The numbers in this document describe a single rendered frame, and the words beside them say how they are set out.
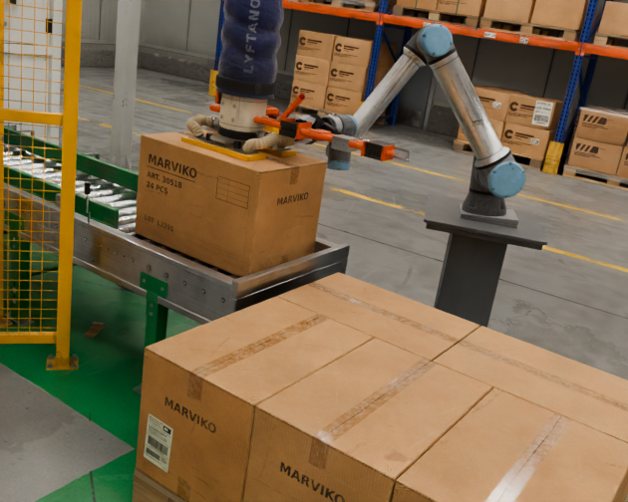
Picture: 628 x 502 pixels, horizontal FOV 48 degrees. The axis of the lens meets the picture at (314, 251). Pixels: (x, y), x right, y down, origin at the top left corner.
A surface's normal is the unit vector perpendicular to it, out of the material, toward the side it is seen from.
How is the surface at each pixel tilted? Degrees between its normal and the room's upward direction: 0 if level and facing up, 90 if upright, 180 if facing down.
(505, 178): 91
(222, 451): 90
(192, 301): 90
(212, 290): 90
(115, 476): 0
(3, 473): 0
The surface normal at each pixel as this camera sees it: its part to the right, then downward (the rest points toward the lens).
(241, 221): -0.58, 0.18
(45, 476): 0.15, -0.94
